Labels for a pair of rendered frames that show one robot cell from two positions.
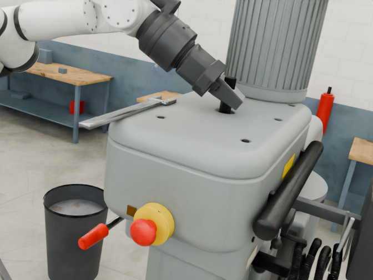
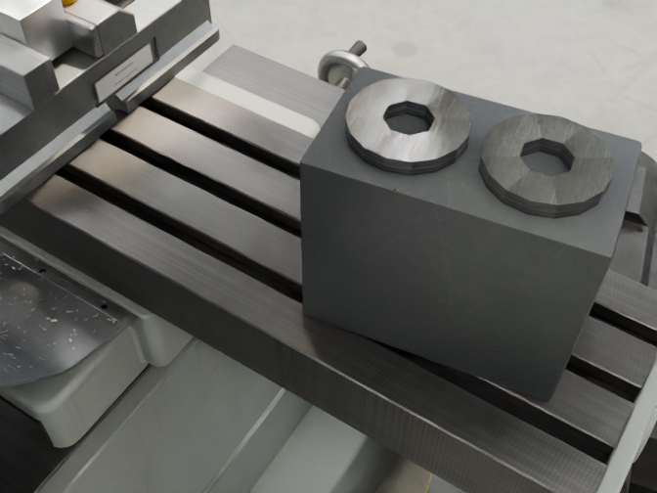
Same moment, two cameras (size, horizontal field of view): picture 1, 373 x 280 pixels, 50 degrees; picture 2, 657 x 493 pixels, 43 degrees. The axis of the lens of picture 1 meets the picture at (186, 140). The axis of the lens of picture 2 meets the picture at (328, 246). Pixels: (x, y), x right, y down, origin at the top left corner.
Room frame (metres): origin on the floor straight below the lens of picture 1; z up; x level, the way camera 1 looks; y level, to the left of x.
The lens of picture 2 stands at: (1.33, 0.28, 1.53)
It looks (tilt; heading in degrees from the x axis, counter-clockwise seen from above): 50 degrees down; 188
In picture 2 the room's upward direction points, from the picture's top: 1 degrees clockwise
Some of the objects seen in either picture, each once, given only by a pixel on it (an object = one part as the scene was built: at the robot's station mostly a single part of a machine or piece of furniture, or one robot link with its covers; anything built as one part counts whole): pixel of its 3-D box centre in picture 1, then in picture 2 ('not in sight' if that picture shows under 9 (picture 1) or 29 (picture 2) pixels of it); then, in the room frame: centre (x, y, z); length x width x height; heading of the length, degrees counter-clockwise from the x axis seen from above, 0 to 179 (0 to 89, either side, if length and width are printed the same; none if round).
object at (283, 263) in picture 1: (268, 266); not in sight; (0.68, -0.20, 1.60); 0.08 x 0.02 x 0.04; 66
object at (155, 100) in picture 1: (132, 109); not in sight; (0.62, 0.09, 1.89); 0.24 x 0.04 x 0.01; 158
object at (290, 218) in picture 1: (279, 226); not in sight; (0.72, -0.21, 1.66); 0.12 x 0.04 x 0.04; 156
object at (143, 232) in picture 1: (145, 230); not in sight; (0.48, 0.04, 1.76); 0.04 x 0.03 x 0.04; 66
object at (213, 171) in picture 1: (221, 148); not in sight; (0.73, -0.07, 1.81); 0.47 x 0.26 x 0.16; 156
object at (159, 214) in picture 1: (153, 223); not in sight; (0.50, 0.03, 1.76); 0.06 x 0.02 x 0.06; 66
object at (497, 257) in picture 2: not in sight; (458, 230); (0.89, 0.32, 1.04); 0.22 x 0.12 x 0.20; 76
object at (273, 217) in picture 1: (295, 177); not in sight; (0.69, -0.21, 1.79); 0.45 x 0.04 x 0.04; 156
